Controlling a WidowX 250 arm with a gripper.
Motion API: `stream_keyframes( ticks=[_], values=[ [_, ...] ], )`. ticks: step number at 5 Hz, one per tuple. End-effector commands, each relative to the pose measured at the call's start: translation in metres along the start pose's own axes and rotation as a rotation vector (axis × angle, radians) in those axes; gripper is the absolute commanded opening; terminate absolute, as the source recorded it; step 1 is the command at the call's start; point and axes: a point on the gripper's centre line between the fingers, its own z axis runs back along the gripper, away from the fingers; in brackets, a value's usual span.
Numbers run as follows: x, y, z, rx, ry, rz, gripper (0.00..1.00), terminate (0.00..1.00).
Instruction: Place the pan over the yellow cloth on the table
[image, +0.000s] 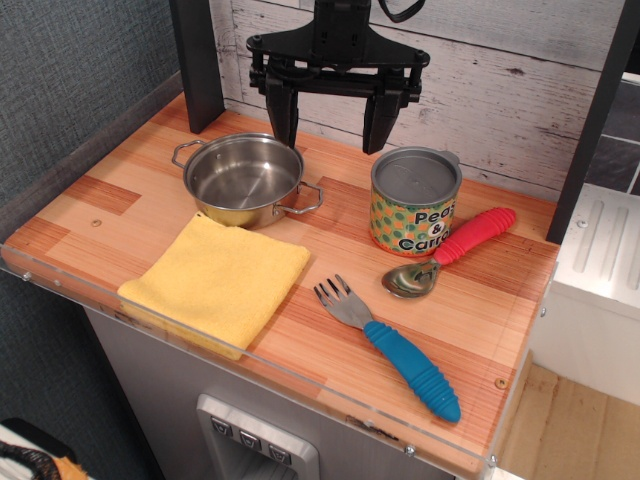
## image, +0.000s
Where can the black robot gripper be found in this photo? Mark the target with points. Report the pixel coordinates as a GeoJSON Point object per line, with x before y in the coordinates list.
{"type": "Point", "coordinates": [337, 53]}

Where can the small stainless steel pan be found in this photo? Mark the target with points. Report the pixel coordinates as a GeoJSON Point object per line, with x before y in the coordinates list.
{"type": "Point", "coordinates": [247, 180]}

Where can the yellow folded cloth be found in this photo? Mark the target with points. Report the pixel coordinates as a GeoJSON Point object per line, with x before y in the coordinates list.
{"type": "Point", "coordinates": [225, 282]}

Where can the peas and carrots toy can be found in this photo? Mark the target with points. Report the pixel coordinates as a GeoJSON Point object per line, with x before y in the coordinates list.
{"type": "Point", "coordinates": [413, 197]}

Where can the white toy sink unit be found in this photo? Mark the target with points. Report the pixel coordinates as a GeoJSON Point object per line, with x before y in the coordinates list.
{"type": "Point", "coordinates": [588, 326]}

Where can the grey toy fridge dispenser panel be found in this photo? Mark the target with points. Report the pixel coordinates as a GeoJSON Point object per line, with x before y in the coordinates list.
{"type": "Point", "coordinates": [243, 446]}

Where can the clear acrylic edge guard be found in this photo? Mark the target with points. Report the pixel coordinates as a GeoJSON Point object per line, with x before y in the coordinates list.
{"type": "Point", "coordinates": [364, 424]}

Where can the orange black object corner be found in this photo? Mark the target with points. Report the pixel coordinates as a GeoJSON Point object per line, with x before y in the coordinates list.
{"type": "Point", "coordinates": [28, 452]}

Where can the red handled spoon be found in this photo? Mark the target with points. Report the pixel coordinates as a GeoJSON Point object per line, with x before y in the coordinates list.
{"type": "Point", "coordinates": [418, 279]}

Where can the blue handled fork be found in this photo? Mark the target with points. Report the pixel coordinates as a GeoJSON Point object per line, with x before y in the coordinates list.
{"type": "Point", "coordinates": [422, 376]}

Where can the dark right vertical post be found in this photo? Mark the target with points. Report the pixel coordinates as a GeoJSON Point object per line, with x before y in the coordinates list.
{"type": "Point", "coordinates": [611, 75]}

